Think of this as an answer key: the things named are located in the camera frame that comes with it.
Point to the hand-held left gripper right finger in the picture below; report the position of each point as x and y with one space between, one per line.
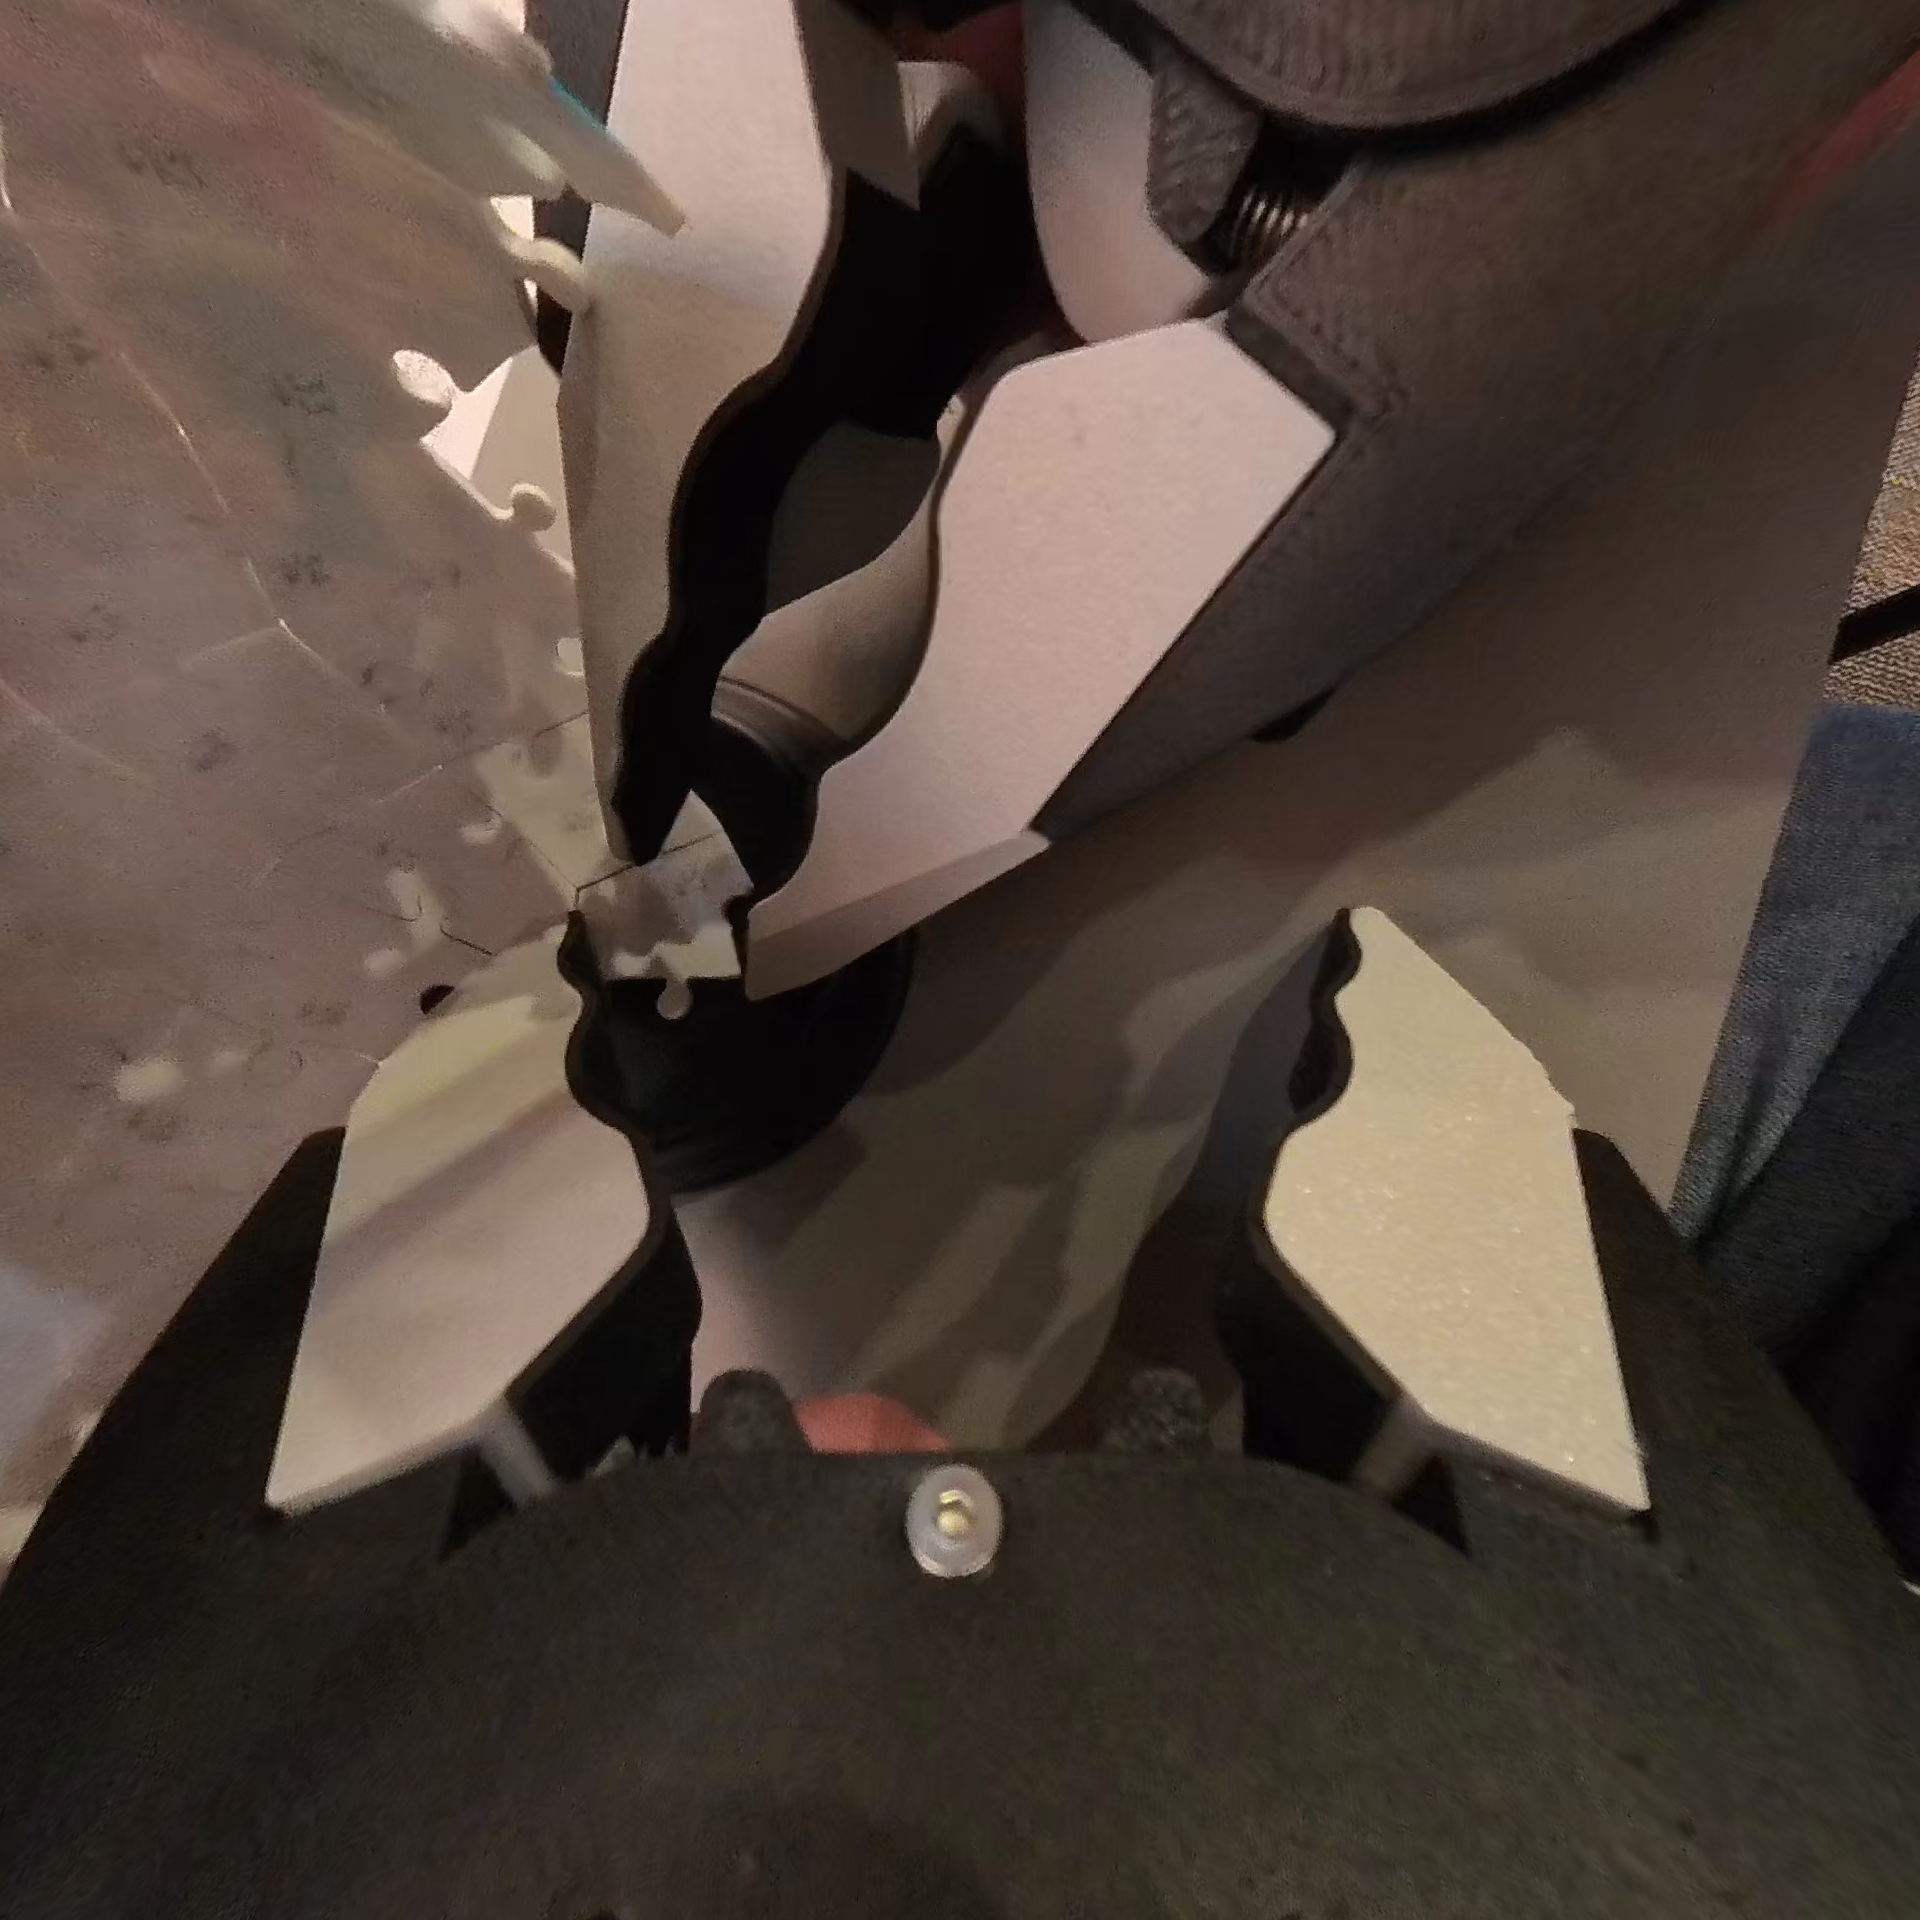
1455 1201

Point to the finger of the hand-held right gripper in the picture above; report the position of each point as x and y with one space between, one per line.
1110 524
675 300

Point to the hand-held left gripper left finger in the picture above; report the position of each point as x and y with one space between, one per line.
480 1231

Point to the grey puzzle piece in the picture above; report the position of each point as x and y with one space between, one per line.
675 914

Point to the person's left hand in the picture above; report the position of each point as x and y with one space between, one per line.
855 1425

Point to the person's blue jeans leg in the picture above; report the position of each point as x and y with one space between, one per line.
1831 931

